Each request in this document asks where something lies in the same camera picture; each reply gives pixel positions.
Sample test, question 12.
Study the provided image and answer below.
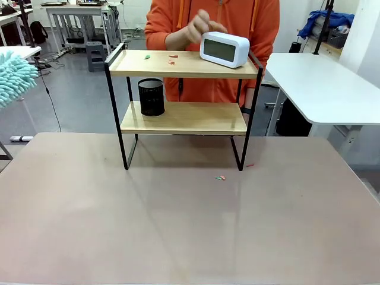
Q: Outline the grey plastic step stool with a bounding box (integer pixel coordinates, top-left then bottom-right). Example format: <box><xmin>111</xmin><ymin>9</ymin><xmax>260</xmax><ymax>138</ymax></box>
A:
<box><xmin>85</xmin><ymin>41</ymin><xmax>106</xmax><ymax>73</ymax></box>

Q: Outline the person's right forearm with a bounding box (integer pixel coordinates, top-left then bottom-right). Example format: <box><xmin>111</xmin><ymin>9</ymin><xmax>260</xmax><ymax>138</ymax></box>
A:
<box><xmin>164</xmin><ymin>28</ymin><xmax>192</xmax><ymax>50</ymax></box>

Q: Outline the white digital alarm clock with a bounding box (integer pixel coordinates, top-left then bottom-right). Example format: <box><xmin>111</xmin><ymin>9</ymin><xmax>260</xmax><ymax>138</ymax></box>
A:
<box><xmin>199</xmin><ymin>31</ymin><xmax>251</xmax><ymax>69</ymax></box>

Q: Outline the person's right hand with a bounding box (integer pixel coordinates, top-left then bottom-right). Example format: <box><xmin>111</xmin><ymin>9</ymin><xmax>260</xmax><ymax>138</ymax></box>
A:
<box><xmin>186</xmin><ymin>8</ymin><xmax>229</xmax><ymax>45</ymax></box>

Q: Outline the black bag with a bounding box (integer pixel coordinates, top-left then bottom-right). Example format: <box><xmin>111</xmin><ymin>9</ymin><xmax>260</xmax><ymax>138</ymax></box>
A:
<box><xmin>275</xmin><ymin>97</ymin><xmax>313</xmax><ymax>137</ymax></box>

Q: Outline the teal chenille duster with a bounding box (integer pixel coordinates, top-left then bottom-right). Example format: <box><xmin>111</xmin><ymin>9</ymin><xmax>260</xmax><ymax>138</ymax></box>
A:
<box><xmin>0</xmin><ymin>50</ymin><xmax>39</xmax><ymax>109</ymax></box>

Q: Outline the person in orange hoodie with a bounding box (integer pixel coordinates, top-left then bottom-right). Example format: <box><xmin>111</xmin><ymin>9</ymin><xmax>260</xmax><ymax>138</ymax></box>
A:
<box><xmin>144</xmin><ymin>0</ymin><xmax>280</xmax><ymax>115</ymax></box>

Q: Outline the wooden shelf black metal frame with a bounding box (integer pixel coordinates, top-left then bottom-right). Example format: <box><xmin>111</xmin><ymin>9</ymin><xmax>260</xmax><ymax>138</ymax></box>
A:
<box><xmin>104</xmin><ymin>43</ymin><xmax>264</xmax><ymax>172</ymax></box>

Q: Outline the black stand pole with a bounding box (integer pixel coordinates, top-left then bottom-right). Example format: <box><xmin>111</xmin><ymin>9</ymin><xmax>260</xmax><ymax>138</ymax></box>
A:
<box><xmin>312</xmin><ymin>0</ymin><xmax>335</xmax><ymax>56</ymax></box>
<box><xmin>18</xmin><ymin>0</ymin><xmax>42</xmax><ymax>49</ymax></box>

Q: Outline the white table with metal legs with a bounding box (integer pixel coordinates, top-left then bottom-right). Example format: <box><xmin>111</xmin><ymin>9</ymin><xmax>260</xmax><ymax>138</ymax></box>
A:
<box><xmin>265</xmin><ymin>52</ymin><xmax>380</xmax><ymax>146</ymax></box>

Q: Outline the grey mesh basket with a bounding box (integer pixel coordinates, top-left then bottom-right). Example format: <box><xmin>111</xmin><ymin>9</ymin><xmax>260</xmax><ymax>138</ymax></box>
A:
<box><xmin>327</xmin><ymin>26</ymin><xmax>350</xmax><ymax>49</ymax></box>

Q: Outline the blue cloth pile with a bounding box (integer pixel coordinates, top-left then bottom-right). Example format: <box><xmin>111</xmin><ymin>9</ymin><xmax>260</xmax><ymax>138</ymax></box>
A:
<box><xmin>297</xmin><ymin>9</ymin><xmax>355</xmax><ymax>39</ymax></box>

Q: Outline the person's left forearm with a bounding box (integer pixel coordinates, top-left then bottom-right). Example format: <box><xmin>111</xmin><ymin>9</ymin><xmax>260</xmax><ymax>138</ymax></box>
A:
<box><xmin>244</xmin><ymin>86</ymin><xmax>255</xmax><ymax>109</ymax></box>

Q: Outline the black mesh pen cup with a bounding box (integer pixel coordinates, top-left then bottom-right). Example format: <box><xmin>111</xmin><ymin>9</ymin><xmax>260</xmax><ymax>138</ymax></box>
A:
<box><xmin>137</xmin><ymin>78</ymin><xmax>166</xmax><ymax>117</ymax></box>

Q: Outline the white workbench with metal frame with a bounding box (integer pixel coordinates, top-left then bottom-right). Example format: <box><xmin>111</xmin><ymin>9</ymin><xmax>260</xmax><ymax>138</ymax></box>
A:
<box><xmin>44</xmin><ymin>2</ymin><xmax>123</xmax><ymax>56</ymax></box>

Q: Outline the black cable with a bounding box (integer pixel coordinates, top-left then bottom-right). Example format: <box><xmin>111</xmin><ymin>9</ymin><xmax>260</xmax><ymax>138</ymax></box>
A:
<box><xmin>37</xmin><ymin>64</ymin><xmax>62</xmax><ymax>133</ymax></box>

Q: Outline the black backpack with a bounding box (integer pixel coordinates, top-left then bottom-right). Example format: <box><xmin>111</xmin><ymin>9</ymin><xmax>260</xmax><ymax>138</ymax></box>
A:
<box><xmin>29</xmin><ymin>20</ymin><xmax>49</xmax><ymax>45</ymax></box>

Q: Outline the small white round-edged table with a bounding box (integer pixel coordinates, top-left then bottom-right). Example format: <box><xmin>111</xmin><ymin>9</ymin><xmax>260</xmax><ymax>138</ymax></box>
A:
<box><xmin>0</xmin><ymin>45</ymin><xmax>42</xmax><ymax>64</ymax></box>

